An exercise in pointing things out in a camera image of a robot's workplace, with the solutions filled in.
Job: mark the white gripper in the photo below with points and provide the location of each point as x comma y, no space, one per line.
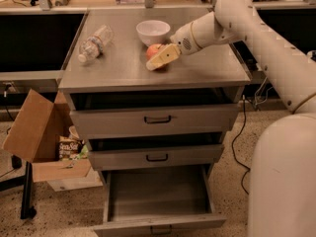
183,40

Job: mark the red apple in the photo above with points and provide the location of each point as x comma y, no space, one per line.
152,50

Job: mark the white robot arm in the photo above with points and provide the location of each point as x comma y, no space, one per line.
282,195

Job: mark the grey metal drawer cabinet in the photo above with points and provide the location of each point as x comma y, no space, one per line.
120,80

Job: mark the top grey drawer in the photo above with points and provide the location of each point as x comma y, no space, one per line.
154,121

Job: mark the grey drawer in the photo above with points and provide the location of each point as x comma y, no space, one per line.
154,121
157,201
155,157

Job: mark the middle grey drawer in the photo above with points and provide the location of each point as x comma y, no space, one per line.
155,157

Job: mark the bottom grey drawer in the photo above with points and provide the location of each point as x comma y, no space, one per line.
157,201

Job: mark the white bowl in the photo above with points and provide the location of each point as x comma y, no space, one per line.
152,31

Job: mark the clear plastic water bottle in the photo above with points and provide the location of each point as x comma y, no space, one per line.
95,44

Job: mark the sea salt snack bag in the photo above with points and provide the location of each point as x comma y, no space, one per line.
68,148

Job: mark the brown cardboard box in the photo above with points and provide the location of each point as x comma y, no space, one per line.
34,137

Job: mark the black stand leg left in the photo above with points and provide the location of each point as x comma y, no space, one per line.
26,181

